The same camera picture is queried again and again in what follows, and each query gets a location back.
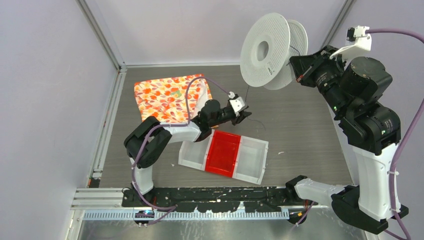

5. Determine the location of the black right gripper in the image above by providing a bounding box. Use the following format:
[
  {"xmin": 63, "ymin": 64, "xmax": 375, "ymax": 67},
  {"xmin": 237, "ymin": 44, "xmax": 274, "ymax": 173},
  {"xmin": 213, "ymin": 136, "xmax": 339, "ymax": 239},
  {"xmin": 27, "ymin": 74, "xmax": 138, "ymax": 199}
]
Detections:
[{"xmin": 290, "ymin": 43, "xmax": 352, "ymax": 116}]

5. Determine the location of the white perforated cable spool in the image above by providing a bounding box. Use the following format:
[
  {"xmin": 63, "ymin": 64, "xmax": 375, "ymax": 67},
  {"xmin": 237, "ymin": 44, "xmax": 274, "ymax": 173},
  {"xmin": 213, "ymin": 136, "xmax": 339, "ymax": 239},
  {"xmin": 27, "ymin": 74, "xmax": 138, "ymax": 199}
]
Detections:
[{"xmin": 240, "ymin": 12, "xmax": 309, "ymax": 90}]

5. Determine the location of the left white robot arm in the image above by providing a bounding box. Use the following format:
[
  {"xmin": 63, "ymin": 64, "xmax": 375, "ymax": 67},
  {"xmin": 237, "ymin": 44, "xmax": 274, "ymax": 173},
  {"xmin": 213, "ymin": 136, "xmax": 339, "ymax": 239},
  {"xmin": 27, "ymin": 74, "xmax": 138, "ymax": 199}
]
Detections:
[{"xmin": 123, "ymin": 96, "xmax": 251, "ymax": 207}]

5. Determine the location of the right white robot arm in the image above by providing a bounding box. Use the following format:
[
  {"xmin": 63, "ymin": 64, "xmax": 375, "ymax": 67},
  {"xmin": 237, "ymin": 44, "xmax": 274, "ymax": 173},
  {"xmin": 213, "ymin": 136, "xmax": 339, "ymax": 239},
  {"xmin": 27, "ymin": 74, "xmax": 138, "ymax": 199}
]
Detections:
[{"xmin": 285, "ymin": 45, "xmax": 409, "ymax": 235}]

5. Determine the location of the right white plastic bin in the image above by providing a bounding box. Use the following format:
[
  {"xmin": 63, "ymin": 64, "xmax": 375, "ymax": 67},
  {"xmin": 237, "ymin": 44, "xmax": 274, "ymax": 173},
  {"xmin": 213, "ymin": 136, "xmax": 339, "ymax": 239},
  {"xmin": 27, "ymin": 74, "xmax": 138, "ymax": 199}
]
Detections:
[{"xmin": 232, "ymin": 136, "xmax": 269, "ymax": 185}]

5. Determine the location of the white plastic bin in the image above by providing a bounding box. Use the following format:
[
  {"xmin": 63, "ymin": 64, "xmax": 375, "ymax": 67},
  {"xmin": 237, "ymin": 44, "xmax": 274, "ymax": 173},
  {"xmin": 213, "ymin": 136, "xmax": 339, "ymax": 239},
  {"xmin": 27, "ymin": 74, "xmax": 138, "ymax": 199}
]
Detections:
[
  {"xmin": 178, "ymin": 130, "xmax": 215, "ymax": 171},
  {"xmin": 232, "ymin": 136, "xmax": 269, "ymax": 185}
]

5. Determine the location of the red plastic bin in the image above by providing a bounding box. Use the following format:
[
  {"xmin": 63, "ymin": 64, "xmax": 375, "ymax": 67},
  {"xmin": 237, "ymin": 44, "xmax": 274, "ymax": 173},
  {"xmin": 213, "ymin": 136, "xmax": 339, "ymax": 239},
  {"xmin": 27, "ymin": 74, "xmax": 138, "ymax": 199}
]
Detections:
[{"xmin": 205, "ymin": 130, "xmax": 241, "ymax": 178}]

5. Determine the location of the left white plastic bin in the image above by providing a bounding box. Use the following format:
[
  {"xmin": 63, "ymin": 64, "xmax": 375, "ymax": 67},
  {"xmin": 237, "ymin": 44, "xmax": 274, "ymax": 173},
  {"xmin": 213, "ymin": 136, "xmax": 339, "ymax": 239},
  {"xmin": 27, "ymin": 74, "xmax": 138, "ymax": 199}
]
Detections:
[{"xmin": 178, "ymin": 130, "xmax": 215, "ymax": 171}]

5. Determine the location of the floral orange cloth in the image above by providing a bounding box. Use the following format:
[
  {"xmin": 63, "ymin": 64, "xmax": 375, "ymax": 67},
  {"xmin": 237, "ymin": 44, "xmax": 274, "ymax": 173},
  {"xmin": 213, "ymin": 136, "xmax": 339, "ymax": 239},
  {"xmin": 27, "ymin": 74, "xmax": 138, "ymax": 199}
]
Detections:
[{"xmin": 133, "ymin": 74, "xmax": 212, "ymax": 124}]

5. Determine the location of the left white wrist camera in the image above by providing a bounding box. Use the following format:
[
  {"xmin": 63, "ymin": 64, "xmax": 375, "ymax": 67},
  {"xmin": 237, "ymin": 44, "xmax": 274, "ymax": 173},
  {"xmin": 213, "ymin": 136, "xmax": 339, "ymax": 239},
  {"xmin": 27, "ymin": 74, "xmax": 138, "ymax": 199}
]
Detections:
[{"xmin": 228, "ymin": 91, "xmax": 248, "ymax": 115}]

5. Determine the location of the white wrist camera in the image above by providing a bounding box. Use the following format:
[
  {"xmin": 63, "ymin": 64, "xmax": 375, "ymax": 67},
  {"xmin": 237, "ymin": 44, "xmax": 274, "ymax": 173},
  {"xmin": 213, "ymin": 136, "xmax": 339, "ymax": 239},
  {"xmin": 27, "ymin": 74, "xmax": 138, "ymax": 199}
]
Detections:
[
  {"xmin": 329, "ymin": 25, "xmax": 372, "ymax": 62},
  {"xmin": 228, "ymin": 91, "xmax": 248, "ymax": 115}
]

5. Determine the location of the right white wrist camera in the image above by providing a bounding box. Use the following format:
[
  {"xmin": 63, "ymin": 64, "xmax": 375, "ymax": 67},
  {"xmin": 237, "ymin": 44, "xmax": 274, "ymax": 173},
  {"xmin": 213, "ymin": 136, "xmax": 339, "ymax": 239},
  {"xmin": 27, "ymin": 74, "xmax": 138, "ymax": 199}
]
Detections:
[{"xmin": 329, "ymin": 25, "xmax": 372, "ymax": 62}]

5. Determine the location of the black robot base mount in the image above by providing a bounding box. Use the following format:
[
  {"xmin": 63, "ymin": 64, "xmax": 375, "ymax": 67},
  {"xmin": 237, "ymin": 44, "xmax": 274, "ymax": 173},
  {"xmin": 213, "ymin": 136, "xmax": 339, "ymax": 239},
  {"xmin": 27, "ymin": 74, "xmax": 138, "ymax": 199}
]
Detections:
[{"xmin": 121, "ymin": 186, "xmax": 312, "ymax": 213}]

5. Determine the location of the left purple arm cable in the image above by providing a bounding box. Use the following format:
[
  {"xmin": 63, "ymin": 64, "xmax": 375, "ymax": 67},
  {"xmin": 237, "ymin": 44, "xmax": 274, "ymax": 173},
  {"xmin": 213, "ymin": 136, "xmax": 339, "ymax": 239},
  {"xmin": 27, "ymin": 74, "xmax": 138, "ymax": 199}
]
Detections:
[{"xmin": 131, "ymin": 76, "xmax": 233, "ymax": 213}]

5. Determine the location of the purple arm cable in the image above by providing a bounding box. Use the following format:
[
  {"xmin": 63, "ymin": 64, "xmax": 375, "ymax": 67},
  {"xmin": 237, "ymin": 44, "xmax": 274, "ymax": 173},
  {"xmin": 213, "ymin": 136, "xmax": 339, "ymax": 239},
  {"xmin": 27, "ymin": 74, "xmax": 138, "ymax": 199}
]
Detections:
[
  {"xmin": 131, "ymin": 76, "xmax": 233, "ymax": 213},
  {"xmin": 365, "ymin": 28, "xmax": 424, "ymax": 240}
]

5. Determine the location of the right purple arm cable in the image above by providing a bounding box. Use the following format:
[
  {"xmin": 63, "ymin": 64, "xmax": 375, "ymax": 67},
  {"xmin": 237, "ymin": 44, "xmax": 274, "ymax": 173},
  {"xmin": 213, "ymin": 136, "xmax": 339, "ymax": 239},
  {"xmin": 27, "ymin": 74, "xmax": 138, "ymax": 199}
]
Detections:
[{"xmin": 365, "ymin": 28, "xmax": 424, "ymax": 240}]

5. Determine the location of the slotted white cable duct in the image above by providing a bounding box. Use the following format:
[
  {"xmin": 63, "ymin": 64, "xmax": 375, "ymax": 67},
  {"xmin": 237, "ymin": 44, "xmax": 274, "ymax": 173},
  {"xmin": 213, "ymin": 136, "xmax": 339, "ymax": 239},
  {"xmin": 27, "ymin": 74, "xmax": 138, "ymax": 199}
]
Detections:
[{"xmin": 82, "ymin": 209, "xmax": 290, "ymax": 221}]

